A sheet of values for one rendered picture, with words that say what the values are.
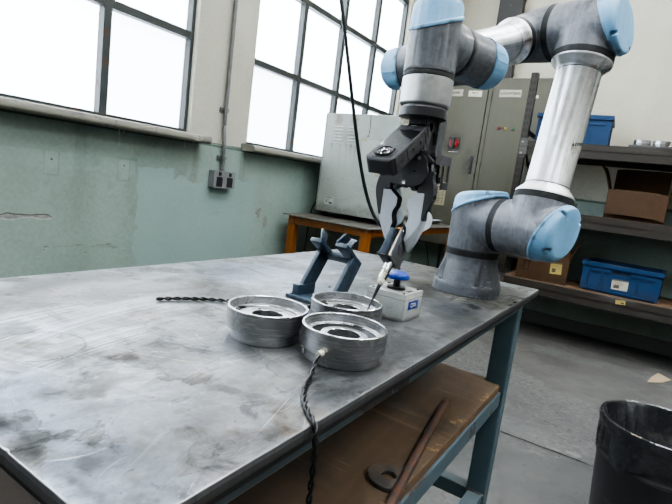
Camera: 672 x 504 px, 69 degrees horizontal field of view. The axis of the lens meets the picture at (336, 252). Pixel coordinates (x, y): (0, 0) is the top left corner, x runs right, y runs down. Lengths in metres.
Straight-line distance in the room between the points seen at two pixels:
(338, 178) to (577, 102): 2.17
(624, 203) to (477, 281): 2.97
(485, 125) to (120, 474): 4.35
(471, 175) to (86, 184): 3.23
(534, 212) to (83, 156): 1.76
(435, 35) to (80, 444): 0.64
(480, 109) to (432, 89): 3.86
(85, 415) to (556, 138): 0.92
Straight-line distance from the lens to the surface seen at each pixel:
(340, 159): 3.10
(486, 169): 4.50
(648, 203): 4.01
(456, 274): 1.10
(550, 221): 1.01
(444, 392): 1.24
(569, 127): 1.08
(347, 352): 0.56
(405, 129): 0.74
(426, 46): 0.75
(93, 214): 2.29
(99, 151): 2.28
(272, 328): 0.60
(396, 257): 0.73
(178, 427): 0.44
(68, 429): 0.44
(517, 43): 1.14
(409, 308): 0.82
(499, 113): 4.54
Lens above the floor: 1.01
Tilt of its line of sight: 8 degrees down
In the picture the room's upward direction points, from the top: 7 degrees clockwise
